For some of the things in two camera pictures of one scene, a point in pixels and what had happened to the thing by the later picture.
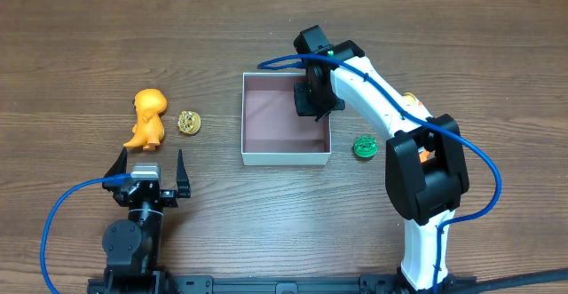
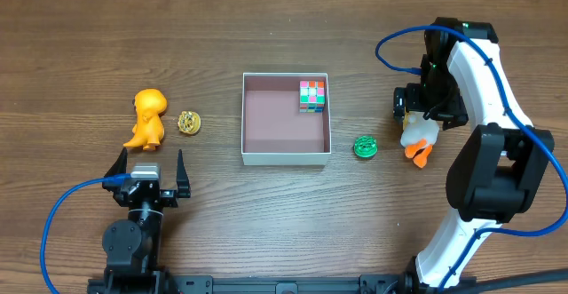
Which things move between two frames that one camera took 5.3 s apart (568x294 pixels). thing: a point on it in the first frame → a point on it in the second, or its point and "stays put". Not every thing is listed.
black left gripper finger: (120, 167) stays put
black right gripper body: (308, 105) → (400, 103)
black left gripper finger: (182, 180) stays put
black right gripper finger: (322, 115) → (432, 114)
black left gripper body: (148, 197) stays put
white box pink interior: (272, 132) stays put
